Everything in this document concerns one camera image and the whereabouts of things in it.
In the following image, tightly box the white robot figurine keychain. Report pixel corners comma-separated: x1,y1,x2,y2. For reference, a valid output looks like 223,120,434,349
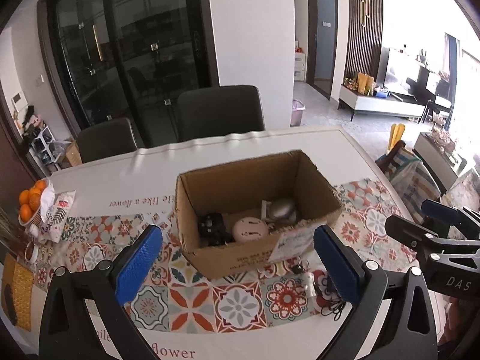
300,272,317,297

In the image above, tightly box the wooden chair with striped cloth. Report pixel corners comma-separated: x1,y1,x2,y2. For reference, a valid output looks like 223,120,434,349
375,140,441,224

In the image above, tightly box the yellow woven placemat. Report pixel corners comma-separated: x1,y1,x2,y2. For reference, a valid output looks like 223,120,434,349
1,253,33,332

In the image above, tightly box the patterned tile table mat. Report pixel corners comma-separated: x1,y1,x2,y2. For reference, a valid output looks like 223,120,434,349
32,175,416,333

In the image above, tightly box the white shipping label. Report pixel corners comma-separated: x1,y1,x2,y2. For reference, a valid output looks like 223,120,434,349
268,224,319,263

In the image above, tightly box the silver oval object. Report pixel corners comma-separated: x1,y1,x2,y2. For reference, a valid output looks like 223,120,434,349
260,197,296,223

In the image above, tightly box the bowl of oranges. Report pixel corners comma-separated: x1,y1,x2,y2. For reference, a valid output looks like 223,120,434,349
18,179,49,228

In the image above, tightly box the white patterned snack bag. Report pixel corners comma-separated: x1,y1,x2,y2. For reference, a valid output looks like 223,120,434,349
38,190,76,244

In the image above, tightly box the white low tv console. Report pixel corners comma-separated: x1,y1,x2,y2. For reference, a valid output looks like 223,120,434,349
338,85,425,121

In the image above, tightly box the pink waste bin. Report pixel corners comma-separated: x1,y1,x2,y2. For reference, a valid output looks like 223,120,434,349
290,99,306,127

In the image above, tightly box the brown cardboard box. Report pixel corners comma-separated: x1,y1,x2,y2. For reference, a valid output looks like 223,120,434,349
175,150,343,280

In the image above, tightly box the black small gadget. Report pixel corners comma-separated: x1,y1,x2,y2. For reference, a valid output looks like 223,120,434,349
198,213,234,246

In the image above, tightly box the black dining chair left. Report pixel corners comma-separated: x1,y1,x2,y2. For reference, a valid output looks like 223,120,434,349
76,118,138,164

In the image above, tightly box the dark interior door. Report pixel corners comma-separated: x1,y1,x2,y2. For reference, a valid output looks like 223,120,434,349
306,0,338,99

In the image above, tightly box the dark glass cabinet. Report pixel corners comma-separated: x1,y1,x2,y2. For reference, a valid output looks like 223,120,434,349
37,0,219,147

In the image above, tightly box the black key with ring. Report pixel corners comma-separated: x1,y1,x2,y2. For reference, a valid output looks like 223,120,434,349
290,258,310,275

